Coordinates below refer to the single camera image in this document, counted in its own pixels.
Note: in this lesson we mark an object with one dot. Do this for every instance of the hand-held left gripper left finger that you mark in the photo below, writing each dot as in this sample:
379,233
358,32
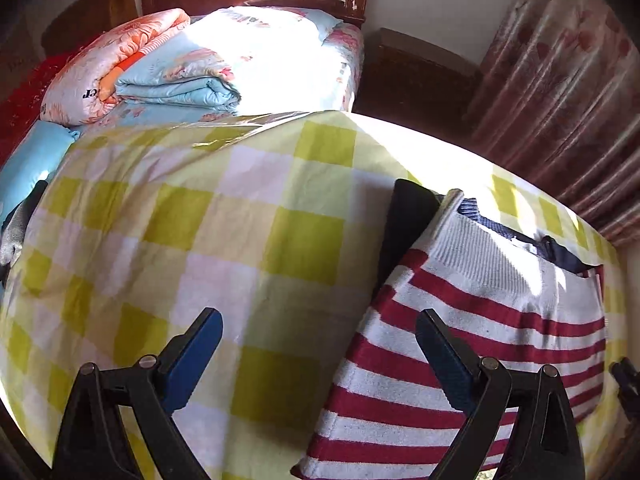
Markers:
192,355

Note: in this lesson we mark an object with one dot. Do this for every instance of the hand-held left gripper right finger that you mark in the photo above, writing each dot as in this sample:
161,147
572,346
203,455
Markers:
447,360

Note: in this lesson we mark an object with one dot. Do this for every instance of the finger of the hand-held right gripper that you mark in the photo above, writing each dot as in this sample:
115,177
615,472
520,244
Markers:
627,377

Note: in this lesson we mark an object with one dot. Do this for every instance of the red grey navy striped sweater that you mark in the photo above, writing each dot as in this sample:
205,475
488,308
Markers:
480,285

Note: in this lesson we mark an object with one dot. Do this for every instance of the yellow white checked bedsheet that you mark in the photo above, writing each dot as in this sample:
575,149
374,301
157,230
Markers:
200,240

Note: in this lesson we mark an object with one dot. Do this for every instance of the dark grey cloth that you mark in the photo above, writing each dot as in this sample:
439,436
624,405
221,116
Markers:
20,230

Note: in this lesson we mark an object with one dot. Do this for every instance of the plain light blue cloth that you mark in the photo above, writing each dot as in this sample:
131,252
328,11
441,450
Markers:
35,155

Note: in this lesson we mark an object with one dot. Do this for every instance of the wooden nightstand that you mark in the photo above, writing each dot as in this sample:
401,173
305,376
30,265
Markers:
415,80

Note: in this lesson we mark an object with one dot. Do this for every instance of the light blue floral folded quilt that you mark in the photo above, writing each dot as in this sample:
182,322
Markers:
215,60

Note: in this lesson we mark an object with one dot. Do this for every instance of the pink floral curtain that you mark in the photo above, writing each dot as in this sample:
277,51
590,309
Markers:
565,85

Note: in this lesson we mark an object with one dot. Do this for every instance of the red patterned cloth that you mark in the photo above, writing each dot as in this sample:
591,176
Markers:
25,105

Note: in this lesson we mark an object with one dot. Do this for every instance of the orange floral folded quilt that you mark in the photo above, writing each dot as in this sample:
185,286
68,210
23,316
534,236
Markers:
105,60

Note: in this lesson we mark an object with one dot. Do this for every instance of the small plain wooden headboard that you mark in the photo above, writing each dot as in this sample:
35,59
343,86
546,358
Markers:
90,15

